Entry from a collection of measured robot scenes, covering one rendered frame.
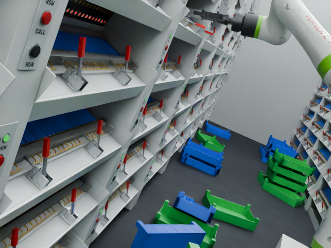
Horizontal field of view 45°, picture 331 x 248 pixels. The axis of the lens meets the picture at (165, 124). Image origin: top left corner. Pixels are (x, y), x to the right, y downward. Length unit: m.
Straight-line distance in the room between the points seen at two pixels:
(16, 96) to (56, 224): 0.58
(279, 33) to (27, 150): 1.12
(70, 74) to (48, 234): 0.45
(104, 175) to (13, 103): 0.73
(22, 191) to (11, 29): 0.35
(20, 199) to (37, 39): 0.31
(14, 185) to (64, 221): 0.37
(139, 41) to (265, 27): 0.65
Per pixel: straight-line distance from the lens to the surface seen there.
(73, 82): 0.72
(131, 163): 1.64
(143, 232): 1.47
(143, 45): 1.15
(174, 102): 1.85
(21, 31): 0.49
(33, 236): 0.99
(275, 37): 1.64
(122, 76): 0.96
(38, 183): 0.78
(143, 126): 1.41
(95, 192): 1.25
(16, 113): 0.56
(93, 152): 1.01
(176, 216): 2.11
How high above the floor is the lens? 0.86
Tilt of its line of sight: 12 degrees down
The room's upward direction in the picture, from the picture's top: 23 degrees clockwise
